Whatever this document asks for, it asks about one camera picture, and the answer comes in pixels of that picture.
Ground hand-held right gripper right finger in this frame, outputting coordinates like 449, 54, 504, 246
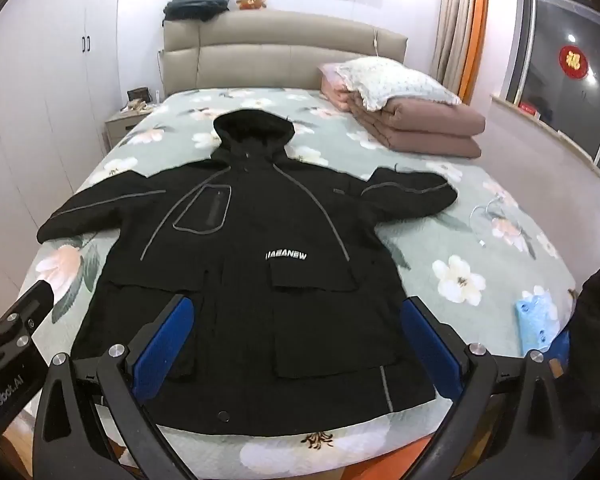
399, 295, 579, 480

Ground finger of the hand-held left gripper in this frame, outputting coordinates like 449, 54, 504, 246
0, 280, 56, 361

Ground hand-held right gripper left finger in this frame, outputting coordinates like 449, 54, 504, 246
30, 292, 197, 480

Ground black hooded jacket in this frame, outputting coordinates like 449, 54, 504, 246
36, 108, 458, 438

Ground folded dark clothes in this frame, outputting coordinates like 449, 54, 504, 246
162, 0, 231, 25

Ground light blue packet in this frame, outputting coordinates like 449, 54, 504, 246
515, 296, 554, 357

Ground bed with floral bedspread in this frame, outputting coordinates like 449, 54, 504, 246
17, 87, 581, 480

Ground person's dark clothing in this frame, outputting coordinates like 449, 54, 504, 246
562, 245, 600, 386

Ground white wardrobe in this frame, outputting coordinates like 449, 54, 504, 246
0, 0, 123, 311

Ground wooden nightstand with items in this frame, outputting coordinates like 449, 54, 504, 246
104, 107, 153, 151

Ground folded brown quilt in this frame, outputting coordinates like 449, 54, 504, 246
347, 95, 486, 160

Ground white floral pillow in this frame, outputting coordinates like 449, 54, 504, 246
337, 56, 463, 111

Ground beige padded headboard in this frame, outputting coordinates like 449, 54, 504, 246
160, 10, 409, 101

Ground red round window decoration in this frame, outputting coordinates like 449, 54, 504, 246
558, 45, 591, 80

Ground beige and orange curtain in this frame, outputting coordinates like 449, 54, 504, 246
437, 0, 490, 106

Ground dark framed window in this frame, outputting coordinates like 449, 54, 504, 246
500, 0, 600, 171

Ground white cable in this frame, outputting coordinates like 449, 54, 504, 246
470, 197, 507, 249

